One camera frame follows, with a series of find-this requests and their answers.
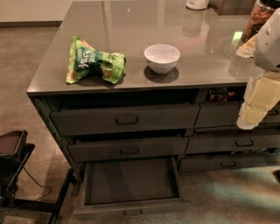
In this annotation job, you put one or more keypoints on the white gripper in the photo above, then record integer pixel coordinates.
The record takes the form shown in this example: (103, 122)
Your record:
(269, 48)

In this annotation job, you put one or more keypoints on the green rice chip bag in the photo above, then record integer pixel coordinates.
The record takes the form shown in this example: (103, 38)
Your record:
(84, 59)

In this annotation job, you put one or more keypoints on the clear snack jar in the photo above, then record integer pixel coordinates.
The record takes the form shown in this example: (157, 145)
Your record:
(261, 12)

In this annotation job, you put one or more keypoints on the bottom right drawer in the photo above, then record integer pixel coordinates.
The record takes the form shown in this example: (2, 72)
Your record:
(234, 161)

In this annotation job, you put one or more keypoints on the grey drawer cabinet counter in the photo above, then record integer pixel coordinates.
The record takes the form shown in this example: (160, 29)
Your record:
(206, 41)

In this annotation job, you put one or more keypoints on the snack packets in drawer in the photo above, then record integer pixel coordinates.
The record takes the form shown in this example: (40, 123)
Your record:
(223, 94)

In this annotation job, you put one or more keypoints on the white ceramic bowl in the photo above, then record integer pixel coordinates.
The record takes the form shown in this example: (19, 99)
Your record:
(161, 58)

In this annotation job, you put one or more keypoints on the open bottom left drawer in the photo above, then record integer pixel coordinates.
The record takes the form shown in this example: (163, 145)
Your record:
(130, 189)

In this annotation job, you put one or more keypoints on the top left drawer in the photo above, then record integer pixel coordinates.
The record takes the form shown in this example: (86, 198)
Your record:
(89, 121)

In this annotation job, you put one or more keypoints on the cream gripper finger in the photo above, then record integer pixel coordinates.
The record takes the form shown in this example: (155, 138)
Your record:
(249, 118)

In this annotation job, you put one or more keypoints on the black metal stand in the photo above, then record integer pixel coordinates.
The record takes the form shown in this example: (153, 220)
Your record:
(14, 153)

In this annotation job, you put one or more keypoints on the top right drawer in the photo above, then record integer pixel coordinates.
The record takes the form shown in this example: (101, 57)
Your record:
(225, 113)

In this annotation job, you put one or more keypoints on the middle left drawer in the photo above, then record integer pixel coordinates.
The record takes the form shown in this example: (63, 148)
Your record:
(128, 148)

